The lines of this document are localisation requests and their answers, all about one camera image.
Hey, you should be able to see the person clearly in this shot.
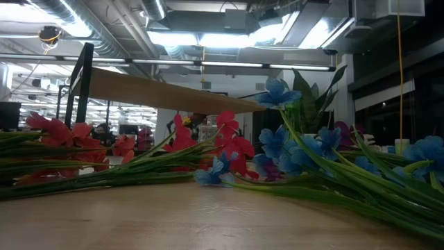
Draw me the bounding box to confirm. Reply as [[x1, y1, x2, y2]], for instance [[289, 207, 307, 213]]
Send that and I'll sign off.
[[92, 123, 117, 147]]

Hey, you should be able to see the red artificial flower bunch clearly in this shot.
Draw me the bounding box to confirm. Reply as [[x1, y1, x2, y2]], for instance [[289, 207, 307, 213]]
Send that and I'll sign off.
[[0, 110, 260, 201], [0, 111, 137, 187]]

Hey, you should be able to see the black round ceiling device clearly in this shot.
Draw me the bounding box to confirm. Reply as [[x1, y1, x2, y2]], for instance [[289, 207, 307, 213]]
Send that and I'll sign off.
[[37, 26, 63, 45]]

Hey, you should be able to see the blue artificial flower bunch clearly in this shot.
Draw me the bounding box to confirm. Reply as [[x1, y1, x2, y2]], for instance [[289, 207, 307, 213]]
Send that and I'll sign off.
[[193, 78, 444, 241]]

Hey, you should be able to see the long LED light bar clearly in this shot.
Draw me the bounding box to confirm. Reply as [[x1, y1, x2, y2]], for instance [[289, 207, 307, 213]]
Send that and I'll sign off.
[[0, 53, 336, 72]]

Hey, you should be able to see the snake plant in white pot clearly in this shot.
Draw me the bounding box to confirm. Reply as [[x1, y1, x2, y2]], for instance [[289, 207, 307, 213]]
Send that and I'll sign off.
[[280, 65, 348, 137]]

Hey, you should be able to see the white artificial flower bunch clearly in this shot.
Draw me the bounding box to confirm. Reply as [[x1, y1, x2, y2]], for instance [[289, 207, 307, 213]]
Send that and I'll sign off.
[[360, 133, 389, 152]]

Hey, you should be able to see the yellow hanging power cable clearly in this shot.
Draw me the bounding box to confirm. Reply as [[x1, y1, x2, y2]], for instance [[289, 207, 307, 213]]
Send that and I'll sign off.
[[396, 0, 405, 153]]

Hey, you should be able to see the black monitor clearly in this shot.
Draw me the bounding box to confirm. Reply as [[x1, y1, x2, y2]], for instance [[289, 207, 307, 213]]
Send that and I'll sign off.
[[0, 101, 22, 131]]

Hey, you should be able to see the pale green cup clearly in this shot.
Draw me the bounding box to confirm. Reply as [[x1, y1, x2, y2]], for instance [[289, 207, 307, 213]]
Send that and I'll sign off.
[[394, 138, 411, 156]]

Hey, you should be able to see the wooden shelf black metal frame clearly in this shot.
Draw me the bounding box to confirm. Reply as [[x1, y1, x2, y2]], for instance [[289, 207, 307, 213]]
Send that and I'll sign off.
[[65, 42, 267, 130]]

